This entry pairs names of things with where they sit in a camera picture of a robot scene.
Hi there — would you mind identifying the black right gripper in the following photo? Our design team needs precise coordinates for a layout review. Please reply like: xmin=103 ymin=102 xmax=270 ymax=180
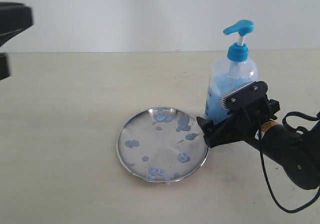
xmin=196 ymin=99 xmax=280 ymax=148

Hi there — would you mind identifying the blue soap pump bottle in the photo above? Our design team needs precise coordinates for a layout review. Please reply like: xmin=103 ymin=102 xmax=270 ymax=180
xmin=203 ymin=20 xmax=258 ymax=124

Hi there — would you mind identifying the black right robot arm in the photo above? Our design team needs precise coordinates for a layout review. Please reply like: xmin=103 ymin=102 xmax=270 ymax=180
xmin=196 ymin=98 xmax=320 ymax=190

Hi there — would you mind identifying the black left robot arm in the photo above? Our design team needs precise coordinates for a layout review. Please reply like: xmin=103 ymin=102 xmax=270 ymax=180
xmin=0 ymin=2 xmax=34 ymax=47

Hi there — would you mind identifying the round steel plate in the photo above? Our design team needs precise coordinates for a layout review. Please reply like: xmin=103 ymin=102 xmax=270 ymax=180
xmin=116 ymin=107 xmax=209 ymax=183

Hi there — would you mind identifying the black cable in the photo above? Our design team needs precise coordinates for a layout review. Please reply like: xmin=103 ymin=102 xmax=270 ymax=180
xmin=257 ymin=111 xmax=320 ymax=212

